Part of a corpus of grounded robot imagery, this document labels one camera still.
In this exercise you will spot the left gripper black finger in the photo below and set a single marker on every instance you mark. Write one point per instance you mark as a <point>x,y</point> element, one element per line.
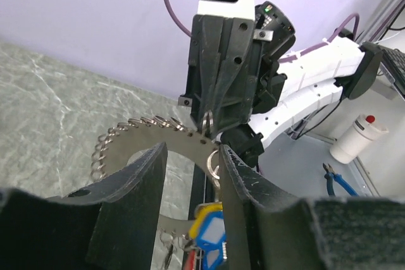
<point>268,228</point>
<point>232,93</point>

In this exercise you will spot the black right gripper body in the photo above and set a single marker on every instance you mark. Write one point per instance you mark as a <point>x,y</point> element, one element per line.
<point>255,66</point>

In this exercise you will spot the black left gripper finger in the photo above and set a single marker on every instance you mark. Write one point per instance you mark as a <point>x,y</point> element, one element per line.
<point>206,49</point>
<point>110,224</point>

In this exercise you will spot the blue tag key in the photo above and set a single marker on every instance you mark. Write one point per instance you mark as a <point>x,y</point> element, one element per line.
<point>211,239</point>

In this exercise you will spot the yellow tag key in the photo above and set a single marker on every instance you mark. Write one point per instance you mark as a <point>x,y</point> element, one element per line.
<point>203,211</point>

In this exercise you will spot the large silver toothed keyring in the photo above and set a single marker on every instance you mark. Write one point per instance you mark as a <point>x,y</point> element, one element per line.
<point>114,150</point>

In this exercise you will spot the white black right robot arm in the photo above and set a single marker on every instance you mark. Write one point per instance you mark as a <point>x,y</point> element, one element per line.
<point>294,85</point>

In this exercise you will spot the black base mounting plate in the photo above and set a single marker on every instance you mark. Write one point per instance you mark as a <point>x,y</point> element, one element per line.
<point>202,191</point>

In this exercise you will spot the white cylindrical container red cap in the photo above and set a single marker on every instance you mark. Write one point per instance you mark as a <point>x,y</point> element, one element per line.
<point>364,130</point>

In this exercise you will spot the black keyboard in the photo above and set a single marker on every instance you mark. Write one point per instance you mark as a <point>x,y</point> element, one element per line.
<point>393,61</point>

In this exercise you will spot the blue handled pliers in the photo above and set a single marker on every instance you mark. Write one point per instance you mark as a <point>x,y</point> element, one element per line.
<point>332,177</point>

